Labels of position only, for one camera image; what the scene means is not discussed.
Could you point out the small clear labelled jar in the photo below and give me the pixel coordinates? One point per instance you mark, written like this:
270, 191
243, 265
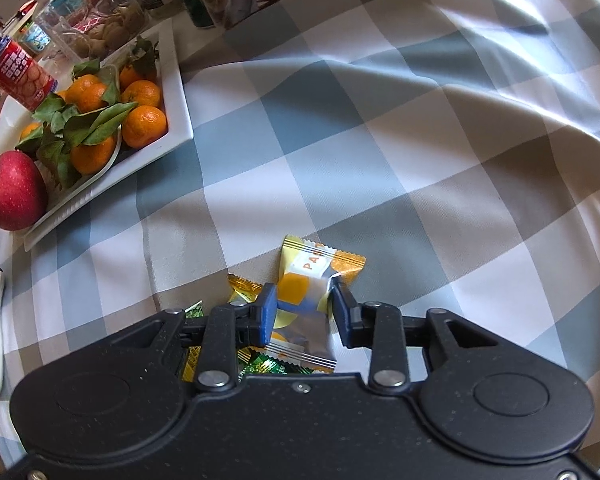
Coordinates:
32, 35

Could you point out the white rectangular plate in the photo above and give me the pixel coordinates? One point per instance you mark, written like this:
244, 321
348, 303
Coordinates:
177, 120

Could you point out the white orange snack packet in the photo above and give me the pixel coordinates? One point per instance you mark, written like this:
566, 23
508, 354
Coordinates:
300, 285

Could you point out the red cookie can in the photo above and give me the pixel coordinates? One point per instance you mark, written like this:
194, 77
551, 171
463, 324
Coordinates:
20, 72

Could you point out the green snack packet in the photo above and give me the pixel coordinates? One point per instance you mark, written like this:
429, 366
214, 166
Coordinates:
260, 364
194, 311

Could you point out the red apple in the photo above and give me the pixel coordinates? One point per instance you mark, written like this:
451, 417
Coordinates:
15, 190

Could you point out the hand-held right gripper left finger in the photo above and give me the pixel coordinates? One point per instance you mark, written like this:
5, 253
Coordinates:
269, 315

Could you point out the white oval dish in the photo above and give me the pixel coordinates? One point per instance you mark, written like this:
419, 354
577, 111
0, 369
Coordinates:
116, 152

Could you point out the checkered tablecloth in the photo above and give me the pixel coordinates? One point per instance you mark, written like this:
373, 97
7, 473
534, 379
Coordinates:
430, 160

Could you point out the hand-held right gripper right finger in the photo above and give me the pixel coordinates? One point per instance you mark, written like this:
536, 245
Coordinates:
337, 310

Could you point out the clear container of walnuts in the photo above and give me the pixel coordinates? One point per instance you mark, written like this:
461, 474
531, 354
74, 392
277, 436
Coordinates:
115, 25

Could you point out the pile of leafy mandarins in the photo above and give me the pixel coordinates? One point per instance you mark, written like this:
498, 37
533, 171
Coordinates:
145, 127

